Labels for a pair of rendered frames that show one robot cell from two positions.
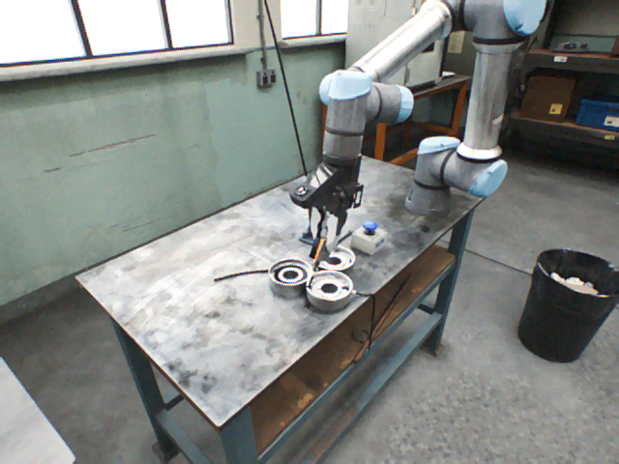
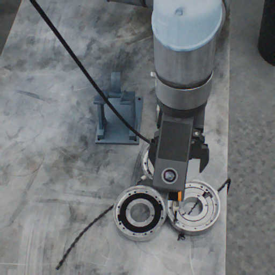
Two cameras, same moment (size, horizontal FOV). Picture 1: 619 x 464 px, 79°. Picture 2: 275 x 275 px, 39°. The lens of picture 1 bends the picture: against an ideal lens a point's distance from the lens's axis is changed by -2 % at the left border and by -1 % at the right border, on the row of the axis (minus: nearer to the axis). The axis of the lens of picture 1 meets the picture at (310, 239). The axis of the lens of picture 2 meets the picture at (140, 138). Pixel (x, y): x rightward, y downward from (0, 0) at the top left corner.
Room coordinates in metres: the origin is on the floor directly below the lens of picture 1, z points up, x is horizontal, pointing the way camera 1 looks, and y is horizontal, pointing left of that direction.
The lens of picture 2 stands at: (0.49, 0.14, 1.57)
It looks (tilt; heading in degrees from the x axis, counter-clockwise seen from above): 60 degrees down; 334
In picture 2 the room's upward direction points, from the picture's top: 10 degrees counter-clockwise
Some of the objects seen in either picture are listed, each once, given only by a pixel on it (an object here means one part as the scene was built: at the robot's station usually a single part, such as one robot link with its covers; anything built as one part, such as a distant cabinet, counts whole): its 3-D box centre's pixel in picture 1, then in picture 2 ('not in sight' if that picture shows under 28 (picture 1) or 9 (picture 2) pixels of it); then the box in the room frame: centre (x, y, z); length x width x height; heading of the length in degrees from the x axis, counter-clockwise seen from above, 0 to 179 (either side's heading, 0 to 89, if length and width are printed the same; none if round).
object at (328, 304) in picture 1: (329, 291); (192, 207); (0.68, -0.04, 0.82); 0.10 x 0.10 x 0.04
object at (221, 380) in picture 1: (318, 229); (101, 111); (1.01, -0.02, 0.79); 1.20 x 0.60 x 0.02; 138
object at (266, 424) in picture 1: (317, 322); not in sight; (1.01, -0.02, 0.40); 1.17 x 0.59 x 0.80; 138
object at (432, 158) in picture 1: (438, 159); not in sight; (1.14, -0.40, 0.97); 0.13 x 0.12 x 0.14; 36
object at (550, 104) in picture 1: (550, 96); not in sight; (3.67, -2.22, 0.64); 0.49 x 0.40 x 0.37; 53
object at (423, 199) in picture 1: (430, 192); not in sight; (1.15, -0.40, 0.85); 0.15 x 0.15 x 0.10
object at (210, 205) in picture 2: (329, 291); (192, 208); (0.68, -0.04, 0.82); 0.08 x 0.08 x 0.02
